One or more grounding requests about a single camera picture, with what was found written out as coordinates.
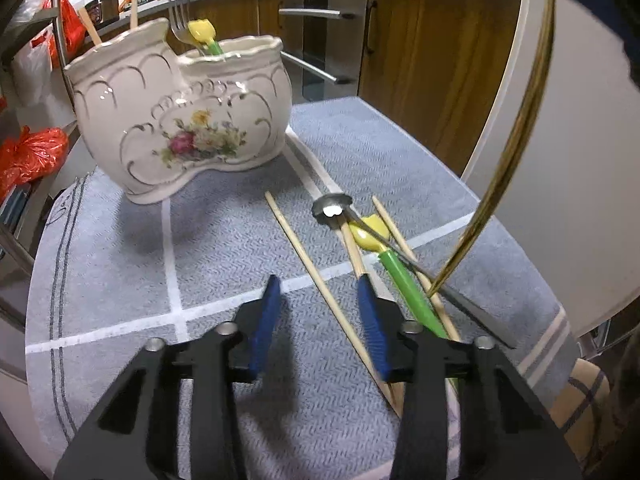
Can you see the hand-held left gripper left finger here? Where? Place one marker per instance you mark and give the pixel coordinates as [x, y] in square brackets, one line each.
[265, 330]

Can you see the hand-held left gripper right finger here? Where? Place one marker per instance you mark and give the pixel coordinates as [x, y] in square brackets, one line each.
[375, 330]

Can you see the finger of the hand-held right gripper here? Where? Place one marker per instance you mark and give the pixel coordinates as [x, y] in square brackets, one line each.
[600, 15]

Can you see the wooden chopstick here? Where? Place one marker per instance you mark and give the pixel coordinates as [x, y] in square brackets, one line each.
[356, 255]
[310, 270]
[133, 7]
[89, 25]

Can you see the silver flower-shaped spoon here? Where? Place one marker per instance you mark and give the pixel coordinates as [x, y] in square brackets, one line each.
[320, 206]

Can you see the white floral ceramic utensil holder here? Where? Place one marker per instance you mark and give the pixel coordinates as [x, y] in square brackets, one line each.
[150, 110]

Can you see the silver fork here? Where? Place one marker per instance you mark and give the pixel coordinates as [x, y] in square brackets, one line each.
[181, 30]

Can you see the grey striped table mat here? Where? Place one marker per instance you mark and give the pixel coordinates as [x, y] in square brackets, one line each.
[225, 240]

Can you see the wooden kitchen base cabinets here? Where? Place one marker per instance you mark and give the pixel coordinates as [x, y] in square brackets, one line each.
[425, 60]

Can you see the beige plaid cloth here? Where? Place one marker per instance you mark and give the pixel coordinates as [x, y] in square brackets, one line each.
[580, 395]

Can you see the built-in steel oven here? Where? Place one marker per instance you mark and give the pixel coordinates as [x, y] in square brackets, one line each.
[345, 35]

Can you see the blue grey board stack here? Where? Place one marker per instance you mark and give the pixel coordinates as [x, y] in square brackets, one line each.
[12, 205]

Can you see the crumpled red plastic bag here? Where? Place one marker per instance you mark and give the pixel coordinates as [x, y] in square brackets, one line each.
[30, 155]

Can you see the hanging white plastic bag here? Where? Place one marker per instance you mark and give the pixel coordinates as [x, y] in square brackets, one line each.
[30, 70]

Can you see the dark red rice cooker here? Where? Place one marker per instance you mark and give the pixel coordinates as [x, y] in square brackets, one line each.
[105, 10]

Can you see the hanging red plastic bag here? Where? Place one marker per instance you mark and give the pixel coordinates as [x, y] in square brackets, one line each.
[72, 25]

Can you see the chrome round pole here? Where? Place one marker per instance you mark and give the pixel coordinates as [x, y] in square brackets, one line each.
[61, 20]

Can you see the metal shelf rack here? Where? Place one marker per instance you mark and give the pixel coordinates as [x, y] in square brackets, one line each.
[30, 27]

